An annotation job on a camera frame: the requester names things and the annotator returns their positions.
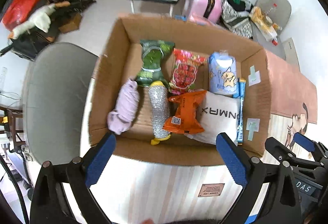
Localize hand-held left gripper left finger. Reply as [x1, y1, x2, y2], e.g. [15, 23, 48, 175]
[30, 132, 117, 224]

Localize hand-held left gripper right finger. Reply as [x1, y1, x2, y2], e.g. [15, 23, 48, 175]
[216, 132, 303, 224]

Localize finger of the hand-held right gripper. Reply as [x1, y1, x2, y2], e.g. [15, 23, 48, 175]
[293, 132, 328, 163]
[264, 137, 323, 171]

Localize blue-edged clear pouch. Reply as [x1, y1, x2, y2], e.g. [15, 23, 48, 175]
[232, 78, 247, 146]

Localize white tissue pack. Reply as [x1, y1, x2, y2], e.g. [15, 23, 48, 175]
[191, 91, 241, 146]

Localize purple socks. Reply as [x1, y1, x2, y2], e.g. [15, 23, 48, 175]
[107, 77, 140, 135]

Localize orange snack packet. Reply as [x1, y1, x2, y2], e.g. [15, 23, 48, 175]
[163, 90, 207, 135]

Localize silver yellow-ended packet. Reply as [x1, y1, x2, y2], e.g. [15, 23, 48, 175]
[148, 81, 172, 146]

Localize blue cartoon tissue pack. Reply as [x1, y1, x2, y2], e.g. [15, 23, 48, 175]
[208, 51, 238, 98]

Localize red snack packet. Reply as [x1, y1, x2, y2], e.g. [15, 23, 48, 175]
[168, 48, 207, 95]

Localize green wet wipes packet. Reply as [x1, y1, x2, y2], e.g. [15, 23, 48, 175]
[135, 40, 175, 86]

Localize brown white animal-shaped mat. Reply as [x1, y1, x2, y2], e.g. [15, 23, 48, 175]
[286, 102, 308, 148]

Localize striped tablecloth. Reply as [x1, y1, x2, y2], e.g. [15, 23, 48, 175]
[59, 86, 308, 224]

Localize person's dark fleece clothing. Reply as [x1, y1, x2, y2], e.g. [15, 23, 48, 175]
[169, 217, 223, 224]

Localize empty grey shell chair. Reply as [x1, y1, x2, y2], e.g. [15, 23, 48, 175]
[22, 42, 99, 165]

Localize white leaning board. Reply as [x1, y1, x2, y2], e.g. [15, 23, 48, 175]
[282, 38, 300, 67]

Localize dark wooden chair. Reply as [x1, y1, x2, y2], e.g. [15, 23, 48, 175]
[0, 103, 26, 148]

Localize white paper packet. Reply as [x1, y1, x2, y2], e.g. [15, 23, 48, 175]
[259, 23, 278, 41]

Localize black folded stroller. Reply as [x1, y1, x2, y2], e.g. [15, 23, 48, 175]
[0, 0, 97, 60]

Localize yellow plastic bag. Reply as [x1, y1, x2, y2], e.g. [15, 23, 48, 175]
[250, 6, 264, 25]

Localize clear plastic bottle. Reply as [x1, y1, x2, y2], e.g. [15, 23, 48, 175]
[266, 3, 278, 18]

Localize brown cardboard box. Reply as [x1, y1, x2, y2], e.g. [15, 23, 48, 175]
[59, 13, 83, 33]

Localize black white patterned bag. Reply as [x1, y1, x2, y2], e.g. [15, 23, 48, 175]
[221, 0, 254, 39]

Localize white goose plush toy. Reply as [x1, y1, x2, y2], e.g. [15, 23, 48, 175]
[8, 1, 71, 40]

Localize pink suitcase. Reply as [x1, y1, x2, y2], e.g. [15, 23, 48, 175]
[188, 0, 222, 23]

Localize red plastic bag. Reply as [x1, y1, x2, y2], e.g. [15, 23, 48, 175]
[2, 0, 53, 31]

